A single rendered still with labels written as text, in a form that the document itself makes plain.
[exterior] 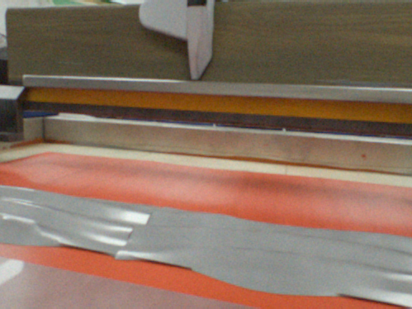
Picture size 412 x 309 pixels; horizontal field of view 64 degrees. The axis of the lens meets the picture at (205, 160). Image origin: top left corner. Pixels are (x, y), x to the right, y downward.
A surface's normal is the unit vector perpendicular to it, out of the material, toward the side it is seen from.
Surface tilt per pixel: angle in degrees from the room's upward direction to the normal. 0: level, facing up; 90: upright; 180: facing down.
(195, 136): 90
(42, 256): 0
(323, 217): 0
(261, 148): 90
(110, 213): 31
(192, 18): 104
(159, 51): 89
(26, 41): 89
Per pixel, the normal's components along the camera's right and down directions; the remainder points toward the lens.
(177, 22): -0.25, 0.09
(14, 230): -0.15, -0.60
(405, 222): 0.04, -0.98
